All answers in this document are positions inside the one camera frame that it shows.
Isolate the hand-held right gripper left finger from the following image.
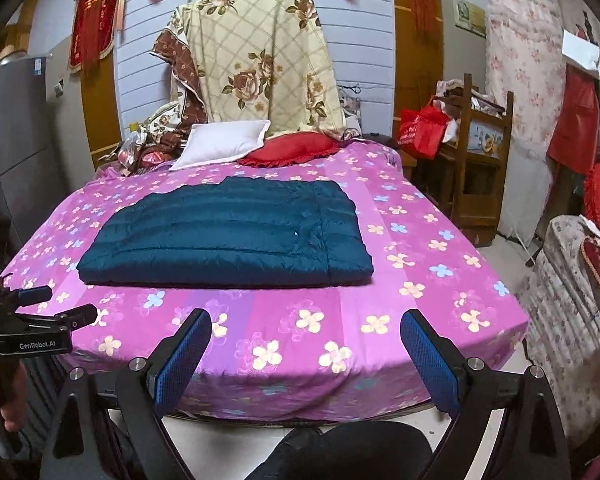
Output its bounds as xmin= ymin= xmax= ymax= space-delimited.
xmin=40 ymin=308 xmax=213 ymax=480

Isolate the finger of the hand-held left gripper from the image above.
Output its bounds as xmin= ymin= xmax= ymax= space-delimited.
xmin=17 ymin=303 xmax=98 ymax=333
xmin=0 ymin=285 xmax=55 ymax=311

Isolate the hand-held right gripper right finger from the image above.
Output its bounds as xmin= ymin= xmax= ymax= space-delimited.
xmin=400 ymin=309 xmax=573 ymax=480

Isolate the teal down jacket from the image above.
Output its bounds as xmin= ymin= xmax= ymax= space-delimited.
xmin=76 ymin=176 xmax=374 ymax=289

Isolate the person's left hand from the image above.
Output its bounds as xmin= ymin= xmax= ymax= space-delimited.
xmin=0 ymin=352 xmax=31 ymax=433

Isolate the pink floral bed sheet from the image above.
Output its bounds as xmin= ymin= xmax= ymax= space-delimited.
xmin=0 ymin=140 xmax=531 ymax=428

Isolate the person's dark trouser leg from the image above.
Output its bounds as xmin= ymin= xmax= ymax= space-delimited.
xmin=244 ymin=421 xmax=433 ymax=480

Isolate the chair with floral cover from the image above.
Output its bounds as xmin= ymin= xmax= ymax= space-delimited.
xmin=517 ymin=214 xmax=600 ymax=453

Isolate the grey refrigerator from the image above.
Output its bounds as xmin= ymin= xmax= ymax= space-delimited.
xmin=0 ymin=55 xmax=83 ymax=251

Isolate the wooden rack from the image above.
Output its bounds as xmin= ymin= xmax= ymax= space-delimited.
xmin=432 ymin=74 xmax=515 ymax=247

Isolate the clear plastic bag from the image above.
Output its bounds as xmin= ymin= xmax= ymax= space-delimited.
xmin=119 ymin=122 xmax=148 ymax=168

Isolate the white pillow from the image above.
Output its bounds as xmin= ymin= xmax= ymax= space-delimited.
xmin=169 ymin=120 xmax=272 ymax=172

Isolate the red shopping bag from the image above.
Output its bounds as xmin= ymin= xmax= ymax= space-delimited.
xmin=397 ymin=105 xmax=453 ymax=161

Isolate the red ruffled pillow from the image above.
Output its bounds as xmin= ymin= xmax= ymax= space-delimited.
xmin=237 ymin=131 xmax=341 ymax=168

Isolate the brown floral blanket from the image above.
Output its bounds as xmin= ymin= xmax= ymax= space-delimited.
xmin=97 ymin=30 xmax=211 ymax=178

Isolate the red hanging cloth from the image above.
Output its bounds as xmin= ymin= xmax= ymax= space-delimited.
xmin=546 ymin=67 xmax=600 ymax=176

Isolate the pink floral hanging quilt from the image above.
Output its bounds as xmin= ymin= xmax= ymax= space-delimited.
xmin=482 ymin=0 xmax=571 ymax=241

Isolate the beige floral quilt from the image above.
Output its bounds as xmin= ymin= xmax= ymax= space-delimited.
xmin=167 ymin=0 xmax=348 ymax=141

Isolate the white paper sheet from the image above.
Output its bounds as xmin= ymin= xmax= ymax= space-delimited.
xmin=561 ymin=29 xmax=600 ymax=72

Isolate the red knot tassel ornament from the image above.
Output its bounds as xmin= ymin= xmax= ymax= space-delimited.
xmin=407 ymin=0 xmax=443 ymax=45

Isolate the red tasselled wall hanging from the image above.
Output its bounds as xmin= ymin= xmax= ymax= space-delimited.
xmin=69 ymin=0 xmax=131 ymax=77

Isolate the small wall calendar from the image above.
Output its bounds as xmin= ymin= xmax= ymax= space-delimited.
xmin=452 ymin=0 xmax=487 ymax=37

